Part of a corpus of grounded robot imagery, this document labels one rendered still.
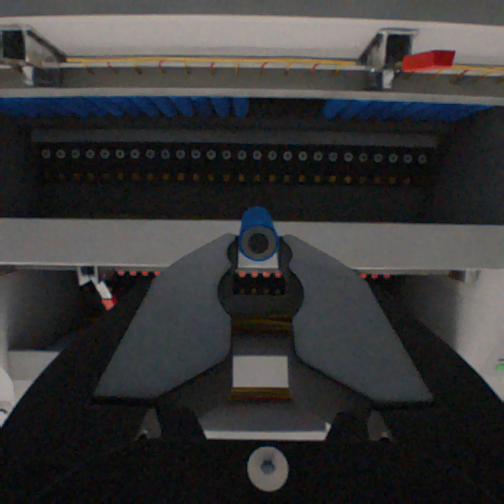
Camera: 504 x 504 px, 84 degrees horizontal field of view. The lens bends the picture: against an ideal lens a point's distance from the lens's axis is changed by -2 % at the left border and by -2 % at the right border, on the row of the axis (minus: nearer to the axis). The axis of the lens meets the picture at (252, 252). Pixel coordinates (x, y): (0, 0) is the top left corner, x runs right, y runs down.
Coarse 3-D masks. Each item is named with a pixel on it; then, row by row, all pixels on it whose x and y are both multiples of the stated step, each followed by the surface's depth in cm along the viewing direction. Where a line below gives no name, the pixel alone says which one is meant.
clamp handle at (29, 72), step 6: (0, 60) 18; (6, 60) 18; (12, 60) 19; (18, 60) 19; (18, 66) 20; (24, 66) 20; (30, 66) 20; (24, 72) 20; (30, 72) 20; (24, 78) 20; (30, 78) 20
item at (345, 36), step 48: (0, 0) 18; (48, 0) 18; (96, 0) 18; (144, 0) 18; (192, 0) 18; (240, 0) 18; (288, 0) 18; (336, 0) 18; (384, 0) 18; (432, 0) 18; (480, 0) 18; (96, 48) 22; (144, 48) 22; (192, 48) 22; (240, 48) 22; (288, 48) 22; (336, 48) 22; (432, 48) 21; (480, 48) 21; (0, 144) 36; (336, 144) 38; (384, 144) 38; (432, 144) 38; (480, 144) 34
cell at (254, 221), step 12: (252, 216) 14; (264, 216) 15; (240, 228) 14; (252, 228) 12; (264, 228) 12; (240, 240) 13; (252, 240) 12; (264, 240) 12; (276, 240) 13; (252, 252) 13; (264, 252) 13
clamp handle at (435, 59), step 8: (408, 56) 17; (416, 56) 16; (424, 56) 15; (432, 56) 15; (440, 56) 14; (448, 56) 14; (392, 64) 19; (400, 64) 18; (408, 64) 17; (416, 64) 16; (424, 64) 15; (432, 64) 15; (440, 64) 15; (448, 64) 15; (384, 72) 21; (392, 72) 21; (384, 80) 21; (392, 80) 21
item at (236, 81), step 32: (160, 64) 22; (288, 64) 22; (352, 64) 22; (0, 96) 25; (32, 96) 25; (64, 96) 26; (224, 96) 26; (256, 96) 26; (288, 96) 25; (320, 96) 25; (352, 96) 25; (384, 96) 25; (416, 96) 25; (448, 96) 24; (480, 96) 24
